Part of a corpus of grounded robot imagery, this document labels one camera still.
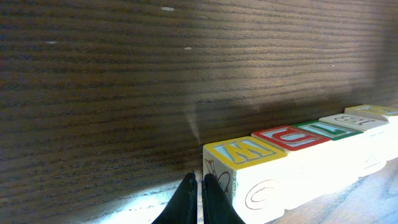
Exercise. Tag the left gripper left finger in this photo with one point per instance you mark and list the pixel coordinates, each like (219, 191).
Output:
(182, 207)

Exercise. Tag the green circle wooden block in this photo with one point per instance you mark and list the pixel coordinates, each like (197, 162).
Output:
(250, 174)

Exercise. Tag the yellow top wooden block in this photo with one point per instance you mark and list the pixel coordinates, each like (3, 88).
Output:
(371, 145)

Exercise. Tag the red sided wooden block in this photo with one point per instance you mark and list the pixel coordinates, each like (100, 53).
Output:
(340, 164)

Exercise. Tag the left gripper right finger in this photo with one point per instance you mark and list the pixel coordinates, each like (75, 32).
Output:
(216, 207)

